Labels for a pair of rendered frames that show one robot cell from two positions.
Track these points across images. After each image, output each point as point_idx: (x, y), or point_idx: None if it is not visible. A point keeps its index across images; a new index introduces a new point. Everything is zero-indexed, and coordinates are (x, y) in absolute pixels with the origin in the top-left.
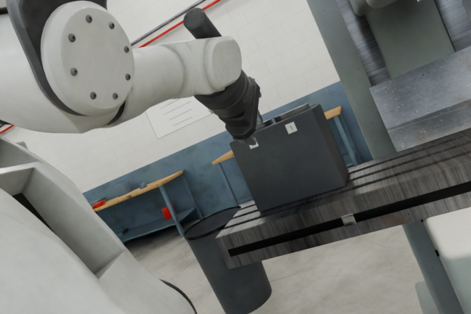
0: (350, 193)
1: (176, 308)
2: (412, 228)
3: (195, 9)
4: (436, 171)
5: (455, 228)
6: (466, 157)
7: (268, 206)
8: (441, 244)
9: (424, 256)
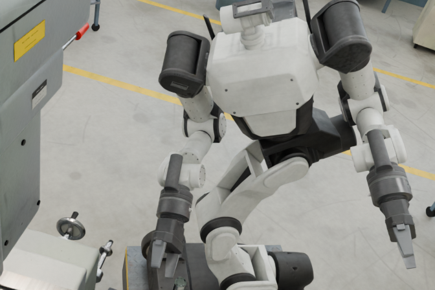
0: None
1: (202, 216)
2: None
3: (175, 154)
4: (53, 284)
5: (66, 283)
6: (29, 286)
7: None
8: (81, 274)
9: None
